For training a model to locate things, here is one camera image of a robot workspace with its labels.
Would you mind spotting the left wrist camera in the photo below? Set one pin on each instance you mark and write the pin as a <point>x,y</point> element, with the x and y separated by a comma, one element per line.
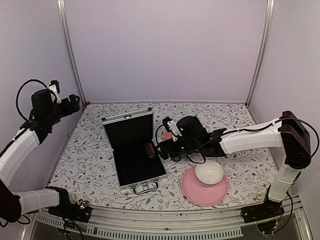
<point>54,89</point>

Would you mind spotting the left aluminium frame post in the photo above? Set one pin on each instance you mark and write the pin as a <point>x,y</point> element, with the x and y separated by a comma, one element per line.
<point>62,14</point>

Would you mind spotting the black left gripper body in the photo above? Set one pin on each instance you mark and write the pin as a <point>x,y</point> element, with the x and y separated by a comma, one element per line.
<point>54,114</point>

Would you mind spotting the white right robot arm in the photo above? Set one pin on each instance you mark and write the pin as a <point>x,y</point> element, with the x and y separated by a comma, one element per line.
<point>286,132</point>

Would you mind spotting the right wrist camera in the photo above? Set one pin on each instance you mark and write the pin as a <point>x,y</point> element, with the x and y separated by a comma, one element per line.
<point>171,127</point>

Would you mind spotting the right aluminium frame post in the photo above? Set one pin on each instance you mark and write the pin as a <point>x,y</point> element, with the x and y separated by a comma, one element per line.
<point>267,24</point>

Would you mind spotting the pink card deck box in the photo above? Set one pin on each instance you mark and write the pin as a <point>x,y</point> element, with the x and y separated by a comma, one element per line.
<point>167,136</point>

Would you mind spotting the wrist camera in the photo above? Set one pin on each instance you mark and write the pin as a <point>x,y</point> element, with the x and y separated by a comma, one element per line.
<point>171,127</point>
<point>54,89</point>

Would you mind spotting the blue dealer button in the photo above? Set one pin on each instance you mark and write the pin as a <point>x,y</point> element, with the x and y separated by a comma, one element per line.
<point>177,158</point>

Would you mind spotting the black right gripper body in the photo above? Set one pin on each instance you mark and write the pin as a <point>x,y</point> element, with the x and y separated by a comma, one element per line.
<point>190,147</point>

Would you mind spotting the pink plate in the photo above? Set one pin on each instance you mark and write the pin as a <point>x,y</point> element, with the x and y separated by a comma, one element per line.
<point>201,195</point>

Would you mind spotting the white bowl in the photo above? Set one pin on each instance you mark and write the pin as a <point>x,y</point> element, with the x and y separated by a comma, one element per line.
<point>209,173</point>

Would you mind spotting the aluminium poker case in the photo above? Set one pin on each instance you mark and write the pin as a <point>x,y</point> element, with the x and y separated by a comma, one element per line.
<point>127,135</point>

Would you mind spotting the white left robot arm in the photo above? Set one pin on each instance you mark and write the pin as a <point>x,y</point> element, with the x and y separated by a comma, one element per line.
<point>13,205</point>

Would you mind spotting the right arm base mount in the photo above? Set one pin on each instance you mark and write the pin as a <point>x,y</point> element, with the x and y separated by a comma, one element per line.
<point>260,212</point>

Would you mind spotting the front aluminium rail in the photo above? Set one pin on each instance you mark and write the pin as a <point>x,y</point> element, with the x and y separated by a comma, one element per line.
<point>208,224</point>

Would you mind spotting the aluminium frame post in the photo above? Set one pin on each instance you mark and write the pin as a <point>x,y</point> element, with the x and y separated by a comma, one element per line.
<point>267,24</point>
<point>62,14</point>

